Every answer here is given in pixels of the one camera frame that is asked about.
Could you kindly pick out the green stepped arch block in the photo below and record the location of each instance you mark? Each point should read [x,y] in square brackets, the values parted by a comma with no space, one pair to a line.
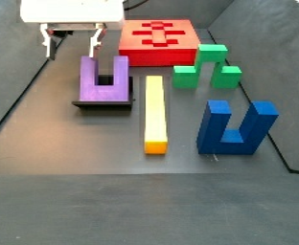
[226,76]

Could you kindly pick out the purple U-shaped block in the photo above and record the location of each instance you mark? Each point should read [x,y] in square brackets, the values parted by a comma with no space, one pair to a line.
[89,67]

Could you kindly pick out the long yellow bar block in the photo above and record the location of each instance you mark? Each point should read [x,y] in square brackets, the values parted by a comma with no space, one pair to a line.
[155,133]

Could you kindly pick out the red slotted board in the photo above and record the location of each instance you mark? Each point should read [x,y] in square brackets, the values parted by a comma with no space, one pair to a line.
[159,42]

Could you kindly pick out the black angle fixture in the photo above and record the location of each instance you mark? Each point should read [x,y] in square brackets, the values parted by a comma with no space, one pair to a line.
[113,103]

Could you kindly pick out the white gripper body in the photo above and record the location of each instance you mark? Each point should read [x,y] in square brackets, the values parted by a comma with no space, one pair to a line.
[73,12]

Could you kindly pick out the blue U-shaped block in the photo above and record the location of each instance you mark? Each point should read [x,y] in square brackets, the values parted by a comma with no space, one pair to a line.
[218,140]

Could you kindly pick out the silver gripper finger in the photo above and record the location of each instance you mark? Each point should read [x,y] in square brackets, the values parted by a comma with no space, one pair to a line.
[49,43]
[96,39]

